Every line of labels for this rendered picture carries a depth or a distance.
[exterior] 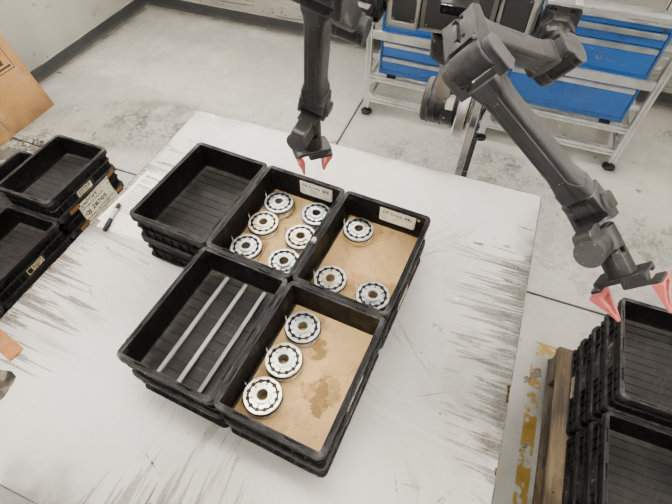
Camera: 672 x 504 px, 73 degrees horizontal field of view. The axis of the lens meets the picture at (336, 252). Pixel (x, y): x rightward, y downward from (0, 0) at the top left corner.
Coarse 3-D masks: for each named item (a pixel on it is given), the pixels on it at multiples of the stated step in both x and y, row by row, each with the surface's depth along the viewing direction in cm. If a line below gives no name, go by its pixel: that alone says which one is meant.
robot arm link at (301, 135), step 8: (328, 104) 118; (304, 112) 121; (312, 112) 122; (328, 112) 119; (304, 120) 120; (312, 120) 120; (320, 120) 122; (296, 128) 118; (304, 128) 118; (312, 128) 122; (288, 136) 120; (296, 136) 119; (304, 136) 118; (312, 136) 123; (288, 144) 122; (296, 144) 121; (304, 144) 120
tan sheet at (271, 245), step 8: (296, 200) 164; (304, 200) 163; (264, 208) 161; (296, 208) 161; (288, 216) 159; (296, 216) 159; (280, 224) 157; (288, 224) 157; (296, 224) 157; (248, 232) 154; (280, 232) 154; (264, 240) 152; (272, 240) 152; (280, 240) 152; (264, 248) 150; (272, 248) 150; (280, 248) 150; (264, 256) 148
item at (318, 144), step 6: (312, 138) 127; (318, 138) 128; (324, 138) 134; (312, 144) 129; (318, 144) 130; (324, 144) 133; (306, 150) 131; (312, 150) 130; (318, 150) 131; (324, 150) 131; (330, 150) 132; (300, 156) 130; (306, 156) 131
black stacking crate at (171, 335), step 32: (192, 288) 138; (224, 288) 141; (256, 288) 141; (160, 320) 128; (192, 320) 134; (256, 320) 134; (128, 352) 120; (160, 352) 128; (192, 352) 128; (160, 384) 122; (192, 384) 122
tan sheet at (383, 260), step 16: (336, 240) 152; (384, 240) 152; (400, 240) 152; (416, 240) 152; (336, 256) 148; (352, 256) 148; (368, 256) 148; (384, 256) 148; (400, 256) 148; (352, 272) 144; (368, 272) 144; (384, 272) 144; (400, 272) 144; (352, 288) 141
